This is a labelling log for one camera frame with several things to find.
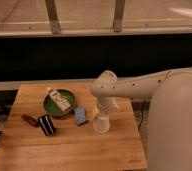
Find white small bottle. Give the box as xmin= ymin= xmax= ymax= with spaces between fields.
xmin=47 ymin=87 xmax=71 ymax=112

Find green round plate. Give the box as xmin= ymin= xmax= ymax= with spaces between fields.
xmin=43 ymin=89 xmax=76 ymax=117

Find blue sponge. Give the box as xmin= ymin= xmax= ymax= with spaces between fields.
xmin=74 ymin=106 xmax=88 ymax=126

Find black striped eraser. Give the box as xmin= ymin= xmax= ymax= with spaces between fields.
xmin=38 ymin=115 xmax=56 ymax=136

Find dark red small object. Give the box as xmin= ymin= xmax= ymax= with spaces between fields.
xmin=22 ymin=115 xmax=39 ymax=127

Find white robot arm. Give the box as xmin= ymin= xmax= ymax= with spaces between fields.
xmin=91 ymin=66 xmax=192 ymax=171

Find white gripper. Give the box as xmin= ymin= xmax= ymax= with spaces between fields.
xmin=92 ymin=97 xmax=120 ymax=119

